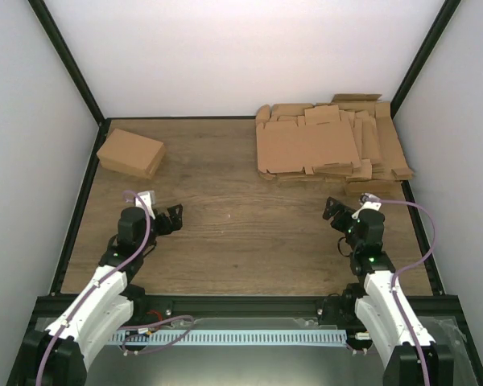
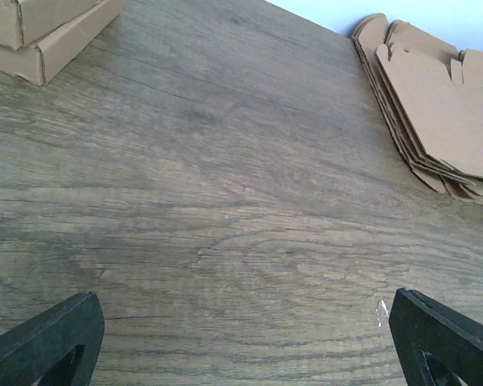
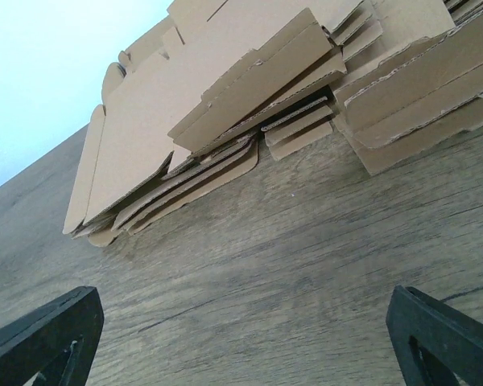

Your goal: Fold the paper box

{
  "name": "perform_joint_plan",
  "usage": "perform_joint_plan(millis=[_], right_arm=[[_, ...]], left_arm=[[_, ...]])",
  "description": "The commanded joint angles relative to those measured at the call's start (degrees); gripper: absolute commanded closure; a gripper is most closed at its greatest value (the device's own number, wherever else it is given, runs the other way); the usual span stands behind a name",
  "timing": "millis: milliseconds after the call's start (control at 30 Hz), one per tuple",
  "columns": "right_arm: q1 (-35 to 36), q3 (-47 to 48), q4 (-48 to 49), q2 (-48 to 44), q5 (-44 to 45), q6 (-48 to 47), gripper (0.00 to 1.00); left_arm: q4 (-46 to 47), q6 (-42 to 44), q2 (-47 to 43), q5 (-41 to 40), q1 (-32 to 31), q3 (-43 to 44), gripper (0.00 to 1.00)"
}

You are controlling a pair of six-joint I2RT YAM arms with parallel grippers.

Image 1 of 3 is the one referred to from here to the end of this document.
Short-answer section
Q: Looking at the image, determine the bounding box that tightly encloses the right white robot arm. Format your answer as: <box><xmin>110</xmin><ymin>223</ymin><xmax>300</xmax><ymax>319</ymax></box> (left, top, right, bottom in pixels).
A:
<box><xmin>323</xmin><ymin>193</ymin><xmax>454</xmax><ymax>385</ymax></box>

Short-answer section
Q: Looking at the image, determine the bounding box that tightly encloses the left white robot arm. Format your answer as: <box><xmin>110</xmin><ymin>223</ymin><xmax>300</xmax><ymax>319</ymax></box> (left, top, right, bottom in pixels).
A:
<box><xmin>8</xmin><ymin>199</ymin><xmax>183</xmax><ymax>385</ymax></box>

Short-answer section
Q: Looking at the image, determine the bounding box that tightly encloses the folded brown cardboard box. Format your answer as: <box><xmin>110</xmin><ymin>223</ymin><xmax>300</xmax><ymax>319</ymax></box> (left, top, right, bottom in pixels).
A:
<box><xmin>97</xmin><ymin>129</ymin><xmax>166</xmax><ymax>179</ymax></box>

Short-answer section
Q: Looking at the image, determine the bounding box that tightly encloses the stack of flat cardboard blanks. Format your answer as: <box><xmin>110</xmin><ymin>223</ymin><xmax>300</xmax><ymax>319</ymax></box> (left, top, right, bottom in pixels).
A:
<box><xmin>254</xmin><ymin>94</ymin><xmax>414</xmax><ymax>194</ymax></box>

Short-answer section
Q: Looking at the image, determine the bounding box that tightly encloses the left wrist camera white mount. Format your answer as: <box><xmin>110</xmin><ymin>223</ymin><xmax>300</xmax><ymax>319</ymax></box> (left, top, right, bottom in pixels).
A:
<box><xmin>134</xmin><ymin>191</ymin><xmax>156</xmax><ymax>219</ymax></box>

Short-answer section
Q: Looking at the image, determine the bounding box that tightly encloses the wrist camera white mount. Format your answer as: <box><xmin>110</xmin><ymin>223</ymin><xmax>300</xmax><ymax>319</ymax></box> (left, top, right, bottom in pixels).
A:
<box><xmin>134</xmin><ymin>191</ymin><xmax>156</xmax><ymax>219</ymax></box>
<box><xmin>352</xmin><ymin>193</ymin><xmax>382</xmax><ymax>220</ymax></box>

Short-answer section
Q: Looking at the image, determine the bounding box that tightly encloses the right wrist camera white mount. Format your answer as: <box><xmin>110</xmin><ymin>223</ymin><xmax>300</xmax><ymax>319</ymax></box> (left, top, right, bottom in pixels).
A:
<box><xmin>352</xmin><ymin>193</ymin><xmax>382</xmax><ymax>220</ymax></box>

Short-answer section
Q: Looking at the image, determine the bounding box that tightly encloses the black aluminium frame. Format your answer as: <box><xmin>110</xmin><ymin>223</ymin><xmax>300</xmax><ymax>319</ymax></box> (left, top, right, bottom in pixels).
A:
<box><xmin>28</xmin><ymin>1</ymin><xmax>483</xmax><ymax>385</ymax></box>

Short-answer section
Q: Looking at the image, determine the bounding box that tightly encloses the light blue slotted cable duct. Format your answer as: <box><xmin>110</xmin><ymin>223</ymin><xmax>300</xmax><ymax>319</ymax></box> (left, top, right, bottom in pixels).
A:
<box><xmin>107</xmin><ymin>330</ymin><xmax>347</xmax><ymax>347</ymax></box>

